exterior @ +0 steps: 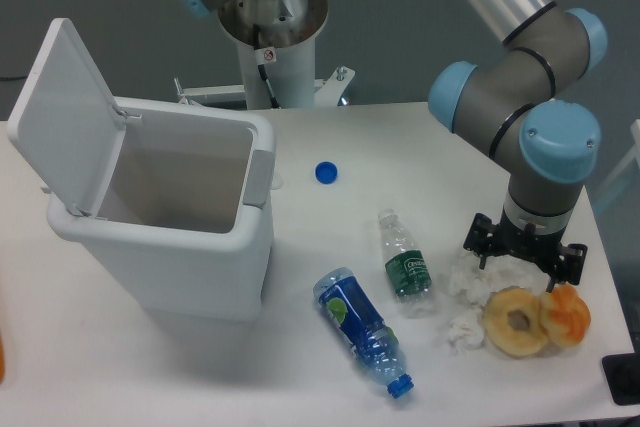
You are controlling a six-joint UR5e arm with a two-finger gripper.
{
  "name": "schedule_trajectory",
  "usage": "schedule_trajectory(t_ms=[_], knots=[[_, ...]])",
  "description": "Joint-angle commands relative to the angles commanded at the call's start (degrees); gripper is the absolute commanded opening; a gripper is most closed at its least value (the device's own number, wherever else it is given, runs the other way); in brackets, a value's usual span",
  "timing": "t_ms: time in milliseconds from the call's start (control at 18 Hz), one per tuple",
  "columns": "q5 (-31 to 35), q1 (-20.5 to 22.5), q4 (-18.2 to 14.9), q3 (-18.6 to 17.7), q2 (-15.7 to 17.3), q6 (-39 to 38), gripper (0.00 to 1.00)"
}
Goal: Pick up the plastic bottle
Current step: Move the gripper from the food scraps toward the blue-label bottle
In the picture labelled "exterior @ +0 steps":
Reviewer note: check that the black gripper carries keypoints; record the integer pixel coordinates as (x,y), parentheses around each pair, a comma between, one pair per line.
(562,263)

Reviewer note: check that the blue label plastic bottle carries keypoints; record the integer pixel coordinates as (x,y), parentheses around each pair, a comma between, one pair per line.
(372,343)

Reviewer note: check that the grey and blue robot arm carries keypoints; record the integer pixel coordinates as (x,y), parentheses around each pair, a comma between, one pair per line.
(509,112)

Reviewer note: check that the green label plastic bottle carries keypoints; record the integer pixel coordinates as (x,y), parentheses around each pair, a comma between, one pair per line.
(405,266)

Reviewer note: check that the blue bottle cap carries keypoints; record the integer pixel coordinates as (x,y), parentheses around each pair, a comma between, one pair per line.
(326,172)

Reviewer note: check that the large crumpled white tissue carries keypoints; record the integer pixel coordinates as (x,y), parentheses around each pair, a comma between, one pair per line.
(475,285)

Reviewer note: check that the orange glazed pastry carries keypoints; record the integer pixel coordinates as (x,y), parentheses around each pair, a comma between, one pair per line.
(564,316)

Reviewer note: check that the small crumpled white tissue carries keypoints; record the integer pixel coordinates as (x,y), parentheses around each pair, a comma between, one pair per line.
(465,332)

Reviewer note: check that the black device at edge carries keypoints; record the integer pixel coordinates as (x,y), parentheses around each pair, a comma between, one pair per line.
(622,376)

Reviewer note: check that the white trash bin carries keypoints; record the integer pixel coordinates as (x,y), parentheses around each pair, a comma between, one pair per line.
(186,224)

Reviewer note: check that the white trash bin lid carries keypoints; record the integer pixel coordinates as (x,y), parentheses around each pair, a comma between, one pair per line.
(67,124)

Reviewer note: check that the orange object at edge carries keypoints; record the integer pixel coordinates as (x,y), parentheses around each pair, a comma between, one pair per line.
(3,361)

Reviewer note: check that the plain ring donut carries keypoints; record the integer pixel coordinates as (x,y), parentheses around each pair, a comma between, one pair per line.
(511,321)

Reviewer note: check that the white frame at right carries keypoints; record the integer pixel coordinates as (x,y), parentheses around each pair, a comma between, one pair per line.
(620,177)

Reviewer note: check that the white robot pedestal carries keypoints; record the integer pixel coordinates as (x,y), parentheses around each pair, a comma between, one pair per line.
(275,42)

